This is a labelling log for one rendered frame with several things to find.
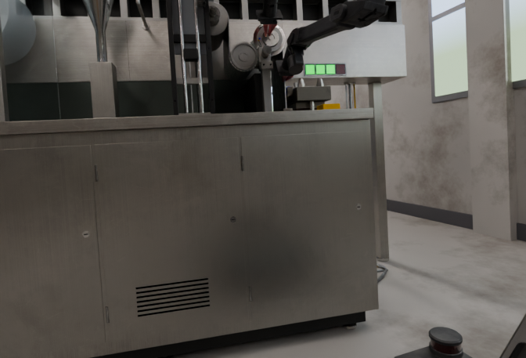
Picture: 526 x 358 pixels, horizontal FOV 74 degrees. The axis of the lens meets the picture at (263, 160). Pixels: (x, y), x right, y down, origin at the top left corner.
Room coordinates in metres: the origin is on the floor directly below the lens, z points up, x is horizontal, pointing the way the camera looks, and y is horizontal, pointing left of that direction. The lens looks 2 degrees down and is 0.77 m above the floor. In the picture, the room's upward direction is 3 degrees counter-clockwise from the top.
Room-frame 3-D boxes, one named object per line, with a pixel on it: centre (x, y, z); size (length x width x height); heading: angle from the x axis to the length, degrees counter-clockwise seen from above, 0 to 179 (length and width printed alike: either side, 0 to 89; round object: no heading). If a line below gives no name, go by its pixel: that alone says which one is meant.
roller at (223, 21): (1.64, 0.21, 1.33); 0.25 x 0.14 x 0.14; 12
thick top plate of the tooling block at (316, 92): (1.76, -0.20, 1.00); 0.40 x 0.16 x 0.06; 12
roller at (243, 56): (1.66, 0.08, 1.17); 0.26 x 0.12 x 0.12; 12
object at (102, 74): (1.52, 0.66, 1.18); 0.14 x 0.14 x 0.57
